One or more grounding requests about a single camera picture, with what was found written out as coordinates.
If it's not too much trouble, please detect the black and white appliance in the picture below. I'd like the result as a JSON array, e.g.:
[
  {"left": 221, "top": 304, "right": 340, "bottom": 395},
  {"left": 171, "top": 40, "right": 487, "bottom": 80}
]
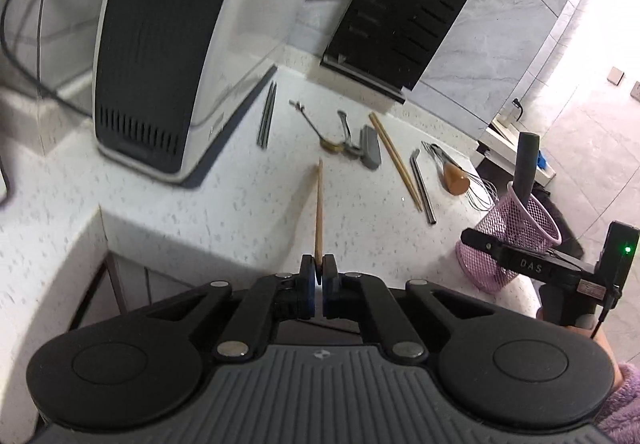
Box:
[{"left": 93, "top": 0, "right": 299, "bottom": 183}]

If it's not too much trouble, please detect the gold spoon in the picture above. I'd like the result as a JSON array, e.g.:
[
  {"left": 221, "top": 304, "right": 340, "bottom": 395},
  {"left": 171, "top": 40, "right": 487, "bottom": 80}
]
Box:
[{"left": 288, "top": 98, "right": 350, "bottom": 155}]

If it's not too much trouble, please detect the black power cable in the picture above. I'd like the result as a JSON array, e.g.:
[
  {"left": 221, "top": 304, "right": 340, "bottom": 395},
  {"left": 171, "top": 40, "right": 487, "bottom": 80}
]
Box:
[{"left": 0, "top": 0, "right": 97, "bottom": 118}]

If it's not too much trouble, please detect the wooden-handled wire whisk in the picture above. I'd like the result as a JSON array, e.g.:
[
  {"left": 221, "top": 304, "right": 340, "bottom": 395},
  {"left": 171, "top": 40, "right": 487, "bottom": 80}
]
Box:
[{"left": 422, "top": 141, "right": 498, "bottom": 212}]

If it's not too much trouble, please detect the wooden chopstick pair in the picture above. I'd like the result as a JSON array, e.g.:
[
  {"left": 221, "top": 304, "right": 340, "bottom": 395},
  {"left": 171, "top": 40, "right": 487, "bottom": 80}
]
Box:
[{"left": 369, "top": 112, "right": 423, "bottom": 212}]

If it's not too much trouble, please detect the dark grey utensil handle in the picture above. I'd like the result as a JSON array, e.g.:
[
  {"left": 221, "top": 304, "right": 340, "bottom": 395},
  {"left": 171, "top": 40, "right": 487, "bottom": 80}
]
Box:
[{"left": 513, "top": 132, "right": 540, "bottom": 208}]

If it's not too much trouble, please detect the purple fuzzy sleeve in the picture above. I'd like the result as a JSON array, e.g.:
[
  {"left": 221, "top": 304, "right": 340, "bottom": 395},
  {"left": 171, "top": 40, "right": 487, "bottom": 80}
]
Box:
[{"left": 596, "top": 363, "right": 640, "bottom": 444}]

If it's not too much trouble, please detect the wooden spatula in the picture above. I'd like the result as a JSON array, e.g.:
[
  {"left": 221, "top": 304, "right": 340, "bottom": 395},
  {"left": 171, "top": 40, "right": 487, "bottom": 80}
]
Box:
[{"left": 314, "top": 159, "right": 323, "bottom": 266}]

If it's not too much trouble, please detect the steel chopstick pair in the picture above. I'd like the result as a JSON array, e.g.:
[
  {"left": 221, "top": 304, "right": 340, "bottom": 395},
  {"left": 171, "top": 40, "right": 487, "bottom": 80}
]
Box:
[{"left": 257, "top": 82, "right": 277, "bottom": 149}]

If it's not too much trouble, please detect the pink mesh utensil basket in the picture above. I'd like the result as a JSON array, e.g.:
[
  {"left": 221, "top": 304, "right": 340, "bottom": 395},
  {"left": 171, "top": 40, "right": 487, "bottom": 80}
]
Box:
[{"left": 456, "top": 183, "right": 562, "bottom": 294}]

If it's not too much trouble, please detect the small steel spoon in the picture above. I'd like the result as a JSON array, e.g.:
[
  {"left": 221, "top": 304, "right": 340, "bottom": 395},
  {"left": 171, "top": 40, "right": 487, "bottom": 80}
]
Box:
[{"left": 337, "top": 110, "right": 361, "bottom": 158}]

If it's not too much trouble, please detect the black knife block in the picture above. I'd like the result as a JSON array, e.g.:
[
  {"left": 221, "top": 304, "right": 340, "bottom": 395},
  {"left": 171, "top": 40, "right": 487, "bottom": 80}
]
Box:
[{"left": 321, "top": 0, "right": 468, "bottom": 104}]

